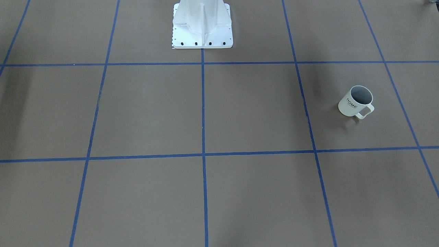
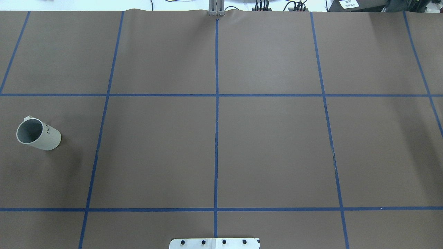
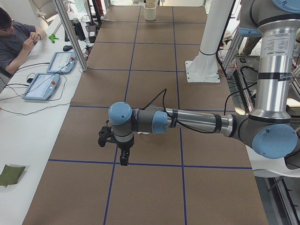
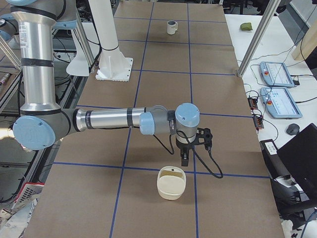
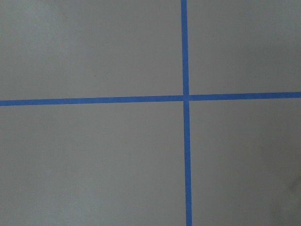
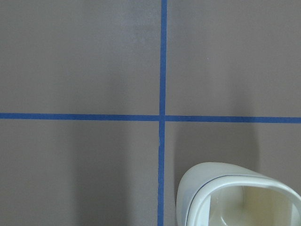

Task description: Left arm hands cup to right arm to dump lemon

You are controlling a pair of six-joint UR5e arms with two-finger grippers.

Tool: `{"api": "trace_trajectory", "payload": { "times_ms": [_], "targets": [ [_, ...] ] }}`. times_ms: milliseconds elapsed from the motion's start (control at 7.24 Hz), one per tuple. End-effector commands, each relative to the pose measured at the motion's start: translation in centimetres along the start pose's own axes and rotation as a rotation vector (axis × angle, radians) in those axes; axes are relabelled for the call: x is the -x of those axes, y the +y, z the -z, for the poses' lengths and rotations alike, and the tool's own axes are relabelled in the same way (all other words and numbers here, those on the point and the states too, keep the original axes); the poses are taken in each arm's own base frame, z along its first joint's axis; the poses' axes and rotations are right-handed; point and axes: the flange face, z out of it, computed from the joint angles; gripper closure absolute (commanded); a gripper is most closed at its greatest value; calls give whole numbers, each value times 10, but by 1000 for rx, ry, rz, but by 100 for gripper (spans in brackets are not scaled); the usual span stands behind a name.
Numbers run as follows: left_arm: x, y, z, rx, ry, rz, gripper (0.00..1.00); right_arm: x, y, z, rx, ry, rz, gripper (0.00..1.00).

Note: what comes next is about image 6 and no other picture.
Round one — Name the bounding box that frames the cream ceramic container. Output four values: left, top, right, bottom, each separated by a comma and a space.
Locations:
176, 162, 301, 226

